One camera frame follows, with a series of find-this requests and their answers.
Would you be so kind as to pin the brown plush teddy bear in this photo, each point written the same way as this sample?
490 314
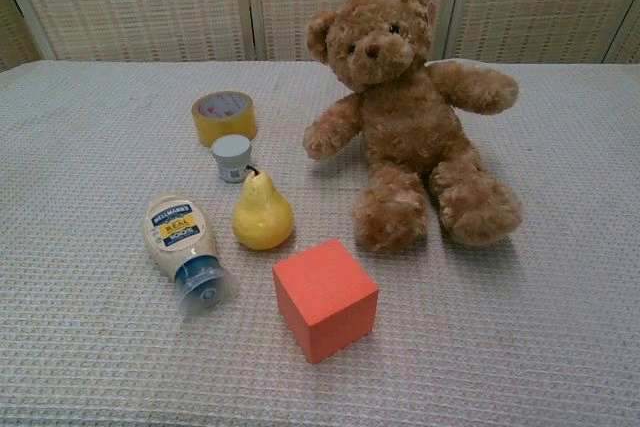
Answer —
410 132

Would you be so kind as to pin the yellow pear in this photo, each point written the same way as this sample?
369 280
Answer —
261 217

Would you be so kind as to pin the small white grey jar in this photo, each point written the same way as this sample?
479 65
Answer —
230 157

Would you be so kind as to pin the yellow packing tape roll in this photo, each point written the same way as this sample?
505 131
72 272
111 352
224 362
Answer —
225 119

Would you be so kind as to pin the orange foam cube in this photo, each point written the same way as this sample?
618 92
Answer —
325 307

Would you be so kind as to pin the Hellmann's mayonnaise squeeze bottle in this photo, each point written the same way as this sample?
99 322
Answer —
180 234

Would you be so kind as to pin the beige woven tablecloth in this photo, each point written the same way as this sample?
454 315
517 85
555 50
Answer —
100 197

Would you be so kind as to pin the woven folding screen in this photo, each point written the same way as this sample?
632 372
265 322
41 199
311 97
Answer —
150 2

